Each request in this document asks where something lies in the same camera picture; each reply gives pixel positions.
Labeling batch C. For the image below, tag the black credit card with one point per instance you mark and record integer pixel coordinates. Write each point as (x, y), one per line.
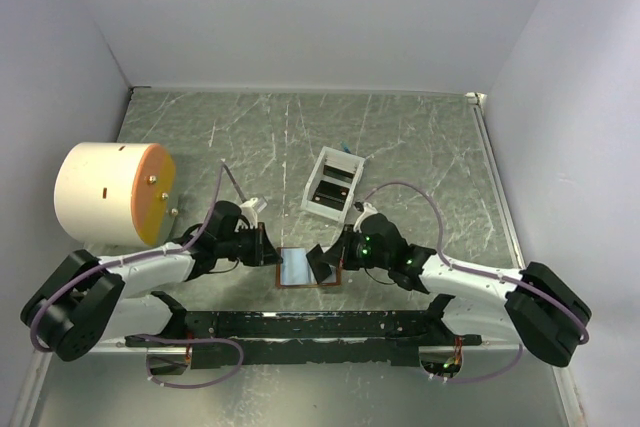
(325, 275)

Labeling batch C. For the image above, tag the white cylinder with orange lid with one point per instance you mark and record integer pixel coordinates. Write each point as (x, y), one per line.
(117, 193)

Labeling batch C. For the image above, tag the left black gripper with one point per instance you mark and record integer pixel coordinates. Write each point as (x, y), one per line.
(263, 252)

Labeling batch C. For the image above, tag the white corner bracket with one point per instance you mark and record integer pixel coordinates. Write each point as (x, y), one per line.
(476, 98)

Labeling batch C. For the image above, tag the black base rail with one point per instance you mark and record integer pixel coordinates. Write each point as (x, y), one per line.
(321, 337)

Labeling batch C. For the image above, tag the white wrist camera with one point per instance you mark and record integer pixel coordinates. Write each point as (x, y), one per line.
(251, 208)
(365, 210)

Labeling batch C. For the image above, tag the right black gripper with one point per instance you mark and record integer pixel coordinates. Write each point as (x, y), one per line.
(342, 250)

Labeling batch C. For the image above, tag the aluminium frame rail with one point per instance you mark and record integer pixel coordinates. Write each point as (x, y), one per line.
(499, 193)

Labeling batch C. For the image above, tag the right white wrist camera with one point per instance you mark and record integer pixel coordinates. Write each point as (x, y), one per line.
(365, 210)

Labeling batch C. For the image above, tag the white card tray box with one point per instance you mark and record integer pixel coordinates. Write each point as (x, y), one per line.
(338, 157)

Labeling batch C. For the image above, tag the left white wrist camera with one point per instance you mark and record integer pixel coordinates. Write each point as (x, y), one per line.
(251, 208)

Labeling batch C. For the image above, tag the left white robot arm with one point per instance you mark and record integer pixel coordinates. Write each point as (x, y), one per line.
(89, 299)

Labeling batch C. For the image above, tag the brown leather card holder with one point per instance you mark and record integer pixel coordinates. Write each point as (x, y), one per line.
(294, 272)

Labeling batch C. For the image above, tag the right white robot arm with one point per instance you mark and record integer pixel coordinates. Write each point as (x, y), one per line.
(533, 306)

